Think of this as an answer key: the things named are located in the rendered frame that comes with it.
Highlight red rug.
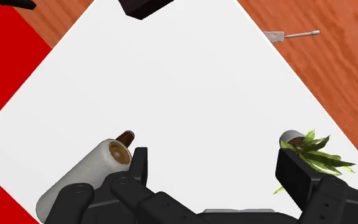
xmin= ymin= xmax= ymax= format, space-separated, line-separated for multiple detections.
xmin=0 ymin=0 xmax=53 ymax=224

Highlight white paper towel roll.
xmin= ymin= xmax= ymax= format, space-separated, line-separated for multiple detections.
xmin=36 ymin=130 xmax=135 ymax=224

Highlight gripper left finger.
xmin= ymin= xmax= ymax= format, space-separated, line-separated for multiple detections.
xmin=45 ymin=147 xmax=207 ymax=224

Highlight green plant in white pot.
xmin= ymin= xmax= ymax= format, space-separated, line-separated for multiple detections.
xmin=273 ymin=129 xmax=357 ymax=195

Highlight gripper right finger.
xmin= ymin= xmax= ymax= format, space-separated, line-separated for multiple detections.
xmin=275 ymin=148 xmax=358 ymax=224

